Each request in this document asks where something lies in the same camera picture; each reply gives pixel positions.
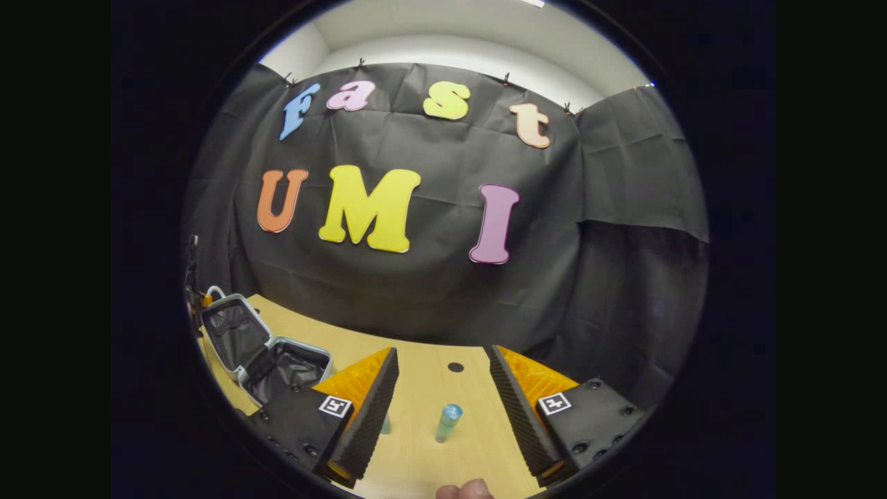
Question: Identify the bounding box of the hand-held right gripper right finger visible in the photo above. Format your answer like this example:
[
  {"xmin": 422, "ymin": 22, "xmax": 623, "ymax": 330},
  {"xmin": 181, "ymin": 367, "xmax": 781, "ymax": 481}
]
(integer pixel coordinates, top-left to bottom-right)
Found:
[{"xmin": 488, "ymin": 344, "xmax": 649, "ymax": 487}]

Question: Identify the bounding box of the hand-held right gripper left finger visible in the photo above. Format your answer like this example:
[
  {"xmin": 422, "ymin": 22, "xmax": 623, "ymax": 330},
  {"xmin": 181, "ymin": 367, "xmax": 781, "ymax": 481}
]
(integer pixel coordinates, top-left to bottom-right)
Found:
[{"xmin": 246, "ymin": 347, "xmax": 401, "ymax": 489}]

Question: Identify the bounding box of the pale blue hard-shell suitcase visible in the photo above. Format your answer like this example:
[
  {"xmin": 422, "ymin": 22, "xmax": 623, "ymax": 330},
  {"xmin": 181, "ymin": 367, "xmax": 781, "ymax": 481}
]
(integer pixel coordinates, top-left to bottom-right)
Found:
[{"xmin": 200, "ymin": 285, "xmax": 335, "ymax": 408}]

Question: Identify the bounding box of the green bottle with blue cap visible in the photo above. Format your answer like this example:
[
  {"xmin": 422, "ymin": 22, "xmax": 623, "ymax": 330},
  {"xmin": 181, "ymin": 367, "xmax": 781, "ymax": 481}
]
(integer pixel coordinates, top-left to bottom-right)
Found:
[{"xmin": 434, "ymin": 403, "xmax": 464, "ymax": 444}]

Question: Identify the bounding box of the black backdrop cloth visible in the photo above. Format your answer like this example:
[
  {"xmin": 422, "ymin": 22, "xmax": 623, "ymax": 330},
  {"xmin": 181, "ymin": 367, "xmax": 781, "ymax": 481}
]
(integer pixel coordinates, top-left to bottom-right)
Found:
[{"xmin": 182, "ymin": 62, "xmax": 711, "ymax": 410}]

